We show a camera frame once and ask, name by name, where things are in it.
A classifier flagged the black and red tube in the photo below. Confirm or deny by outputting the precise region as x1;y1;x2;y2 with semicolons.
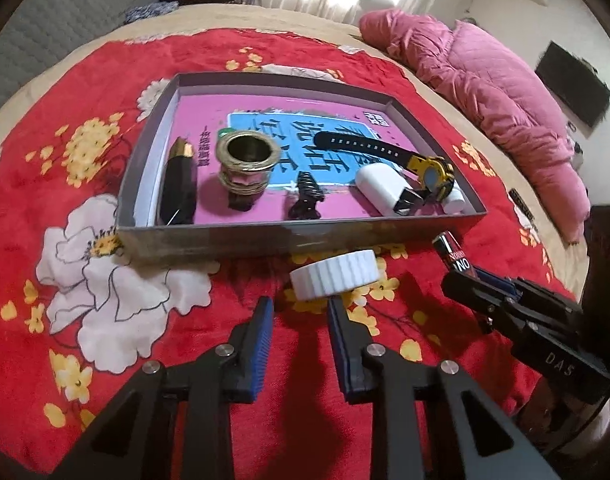
432;230;473;276

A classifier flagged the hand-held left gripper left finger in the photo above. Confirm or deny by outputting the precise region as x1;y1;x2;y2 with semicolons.
50;296;276;480

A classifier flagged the pink and blue book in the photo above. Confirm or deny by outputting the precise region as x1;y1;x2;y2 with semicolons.
157;87;466;226

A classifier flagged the grey cardboard box tray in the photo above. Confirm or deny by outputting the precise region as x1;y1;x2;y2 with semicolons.
116;72;487;267

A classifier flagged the pink quilted duvet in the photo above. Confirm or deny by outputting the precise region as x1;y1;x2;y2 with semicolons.
359;9;591;246

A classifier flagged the red floral blanket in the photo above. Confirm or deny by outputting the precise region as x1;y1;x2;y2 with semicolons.
0;27;576;476

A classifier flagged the black case with gold band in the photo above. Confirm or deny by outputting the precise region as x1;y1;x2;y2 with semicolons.
156;136;200;226

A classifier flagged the black wall television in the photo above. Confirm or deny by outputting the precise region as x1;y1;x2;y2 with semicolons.
535;40;610;128

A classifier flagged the black blanket label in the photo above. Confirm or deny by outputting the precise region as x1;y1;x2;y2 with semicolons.
508;187;536;223

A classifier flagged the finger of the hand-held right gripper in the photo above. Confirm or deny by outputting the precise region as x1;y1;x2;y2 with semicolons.
472;266;536;306
440;272;528;341

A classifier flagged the white earbuds case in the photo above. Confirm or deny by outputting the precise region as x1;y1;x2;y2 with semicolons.
355;166;411;217

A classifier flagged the grey quilted headboard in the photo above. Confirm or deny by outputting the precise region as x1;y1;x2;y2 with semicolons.
0;0;166;126

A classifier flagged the blue patterned cloth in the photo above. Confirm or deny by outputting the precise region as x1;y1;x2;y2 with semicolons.
124;1;178;25

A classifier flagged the white ribbed plastic lid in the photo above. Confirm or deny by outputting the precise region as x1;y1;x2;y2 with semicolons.
290;249;378;301

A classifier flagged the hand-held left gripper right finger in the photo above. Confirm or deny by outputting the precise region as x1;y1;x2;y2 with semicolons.
326;297;561;480

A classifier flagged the beige bed sheet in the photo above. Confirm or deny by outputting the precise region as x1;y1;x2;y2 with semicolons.
0;2;591;301

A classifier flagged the brass spring fitting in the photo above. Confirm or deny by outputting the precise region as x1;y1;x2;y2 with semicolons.
215;130;282;211

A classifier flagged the yellow watch with black strap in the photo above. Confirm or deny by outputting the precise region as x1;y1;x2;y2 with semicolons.
315;130;456;216

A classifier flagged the black hair claw clip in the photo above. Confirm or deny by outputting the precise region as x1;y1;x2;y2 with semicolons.
286;171;327;221

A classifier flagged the small white bottle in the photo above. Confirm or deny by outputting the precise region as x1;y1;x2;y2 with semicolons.
442;182;467;213

